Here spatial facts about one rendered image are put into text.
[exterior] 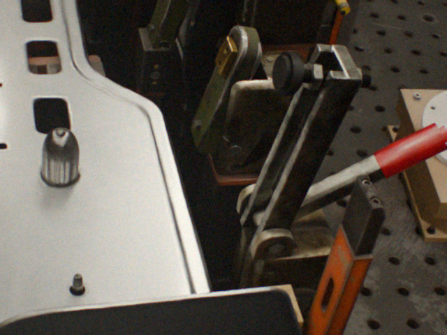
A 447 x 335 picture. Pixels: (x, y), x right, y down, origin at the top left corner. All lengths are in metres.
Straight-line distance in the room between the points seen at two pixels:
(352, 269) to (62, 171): 0.30
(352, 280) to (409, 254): 0.64
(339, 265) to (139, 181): 0.26
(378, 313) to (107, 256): 0.48
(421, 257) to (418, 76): 0.39
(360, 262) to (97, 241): 0.26
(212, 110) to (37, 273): 0.22
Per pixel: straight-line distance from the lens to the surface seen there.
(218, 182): 0.86
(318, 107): 0.59
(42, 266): 0.72
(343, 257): 0.57
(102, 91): 0.87
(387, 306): 1.14
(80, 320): 0.28
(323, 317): 0.62
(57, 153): 0.76
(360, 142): 1.34
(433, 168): 1.22
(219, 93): 0.81
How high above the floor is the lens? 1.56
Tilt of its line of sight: 43 degrees down
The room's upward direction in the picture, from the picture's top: 11 degrees clockwise
